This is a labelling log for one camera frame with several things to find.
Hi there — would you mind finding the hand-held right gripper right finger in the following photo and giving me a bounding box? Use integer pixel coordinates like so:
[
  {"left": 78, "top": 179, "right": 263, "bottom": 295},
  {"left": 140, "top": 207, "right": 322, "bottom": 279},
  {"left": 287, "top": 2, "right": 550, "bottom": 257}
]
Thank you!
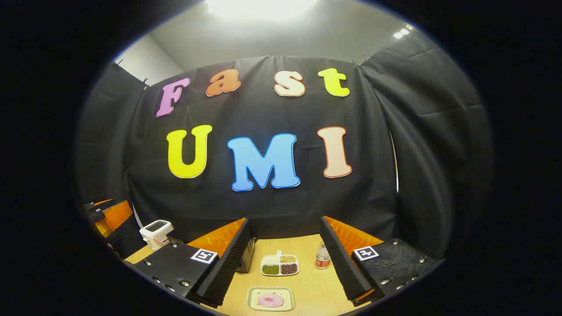
[{"left": 319, "top": 215, "right": 438, "bottom": 307}]

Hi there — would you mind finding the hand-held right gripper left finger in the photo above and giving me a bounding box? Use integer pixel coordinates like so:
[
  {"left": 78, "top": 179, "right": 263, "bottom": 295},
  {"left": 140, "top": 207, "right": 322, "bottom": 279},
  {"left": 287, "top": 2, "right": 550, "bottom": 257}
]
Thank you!
[{"left": 131, "top": 217, "right": 252, "bottom": 308}]

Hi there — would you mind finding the black electric oven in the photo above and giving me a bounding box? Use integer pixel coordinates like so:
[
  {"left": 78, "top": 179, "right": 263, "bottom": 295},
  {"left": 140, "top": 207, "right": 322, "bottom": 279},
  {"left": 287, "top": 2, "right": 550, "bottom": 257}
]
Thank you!
[{"left": 236, "top": 237, "right": 256, "bottom": 273}]

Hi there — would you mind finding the pale green square plate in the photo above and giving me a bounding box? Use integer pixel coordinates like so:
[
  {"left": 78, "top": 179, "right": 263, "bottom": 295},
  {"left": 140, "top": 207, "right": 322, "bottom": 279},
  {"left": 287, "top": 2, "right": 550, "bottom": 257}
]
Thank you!
[{"left": 246, "top": 286, "right": 295, "bottom": 312}]

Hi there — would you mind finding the pink donut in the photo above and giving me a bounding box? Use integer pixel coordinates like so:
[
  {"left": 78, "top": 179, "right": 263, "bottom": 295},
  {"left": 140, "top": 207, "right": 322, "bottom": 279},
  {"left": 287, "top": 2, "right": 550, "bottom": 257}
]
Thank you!
[{"left": 258, "top": 294, "right": 285, "bottom": 308}]

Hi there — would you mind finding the clear water bottle red label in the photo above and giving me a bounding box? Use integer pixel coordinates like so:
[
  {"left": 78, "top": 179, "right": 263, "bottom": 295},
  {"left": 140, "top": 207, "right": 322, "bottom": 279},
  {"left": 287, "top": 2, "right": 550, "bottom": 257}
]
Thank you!
[{"left": 315, "top": 241, "right": 331, "bottom": 270}]

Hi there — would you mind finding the white divided dish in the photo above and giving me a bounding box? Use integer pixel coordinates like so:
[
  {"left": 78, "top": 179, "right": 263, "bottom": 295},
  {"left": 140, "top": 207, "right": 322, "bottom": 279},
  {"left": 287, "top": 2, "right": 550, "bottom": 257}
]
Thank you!
[{"left": 260, "top": 250, "right": 300, "bottom": 277}]

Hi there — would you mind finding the white toaster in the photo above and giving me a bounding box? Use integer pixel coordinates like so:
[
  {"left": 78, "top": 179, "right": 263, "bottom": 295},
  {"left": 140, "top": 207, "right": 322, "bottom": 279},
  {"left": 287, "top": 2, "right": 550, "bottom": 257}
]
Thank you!
[{"left": 140, "top": 219, "right": 173, "bottom": 251}]

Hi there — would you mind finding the black backdrop cloth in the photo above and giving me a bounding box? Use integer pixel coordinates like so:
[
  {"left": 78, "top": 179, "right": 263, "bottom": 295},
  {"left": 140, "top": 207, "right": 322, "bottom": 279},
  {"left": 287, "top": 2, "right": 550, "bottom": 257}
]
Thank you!
[{"left": 75, "top": 31, "right": 494, "bottom": 264}]

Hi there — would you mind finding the large ceiling light panel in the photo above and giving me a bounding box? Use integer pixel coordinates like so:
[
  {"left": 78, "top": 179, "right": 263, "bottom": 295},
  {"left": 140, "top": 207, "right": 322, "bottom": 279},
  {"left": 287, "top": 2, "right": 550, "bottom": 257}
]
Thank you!
[{"left": 205, "top": 0, "right": 317, "bottom": 19}]

